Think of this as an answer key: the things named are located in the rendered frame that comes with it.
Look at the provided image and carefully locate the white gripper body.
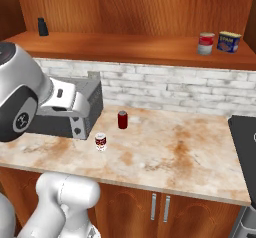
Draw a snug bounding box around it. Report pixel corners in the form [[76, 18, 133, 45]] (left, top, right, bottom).
[[69, 91, 92, 119]]

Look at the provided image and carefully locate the wooden open cabinet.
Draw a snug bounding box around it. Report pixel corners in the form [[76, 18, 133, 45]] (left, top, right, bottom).
[[0, 0, 256, 72]]

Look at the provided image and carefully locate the grey toaster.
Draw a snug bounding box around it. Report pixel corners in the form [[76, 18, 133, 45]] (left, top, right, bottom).
[[25, 71, 105, 141]]

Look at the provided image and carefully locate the dark red can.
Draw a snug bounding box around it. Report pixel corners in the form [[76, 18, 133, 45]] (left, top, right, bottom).
[[117, 110, 129, 130]]

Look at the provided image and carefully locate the black bottle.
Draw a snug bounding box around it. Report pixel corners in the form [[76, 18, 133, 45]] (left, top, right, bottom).
[[37, 17, 50, 37]]

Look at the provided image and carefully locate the wooden cupboard door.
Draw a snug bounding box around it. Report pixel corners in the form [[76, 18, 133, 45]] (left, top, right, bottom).
[[156, 192, 242, 238], [0, 166, 46, 230], [87, 181, 162, 238]]

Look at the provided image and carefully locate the red and white soup can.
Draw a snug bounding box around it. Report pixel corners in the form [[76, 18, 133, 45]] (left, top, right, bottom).
[[197, 31, 216, 57]]

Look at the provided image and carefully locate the blue and yellow meat tin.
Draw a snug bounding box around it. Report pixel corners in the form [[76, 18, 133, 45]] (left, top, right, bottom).
[[216, 30, 243, 54]]

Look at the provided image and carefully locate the black hob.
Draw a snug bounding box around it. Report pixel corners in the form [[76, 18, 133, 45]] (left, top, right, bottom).
[[227, 114, 256, 210]]

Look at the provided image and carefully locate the grey oven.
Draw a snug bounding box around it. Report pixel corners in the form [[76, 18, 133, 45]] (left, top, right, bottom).
[[229, 204, 256, 238]]

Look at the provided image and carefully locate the silver door handle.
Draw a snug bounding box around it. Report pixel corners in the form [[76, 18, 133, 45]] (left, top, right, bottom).
[[150, 192, 158, 222], [162, 194, 171, 224]]

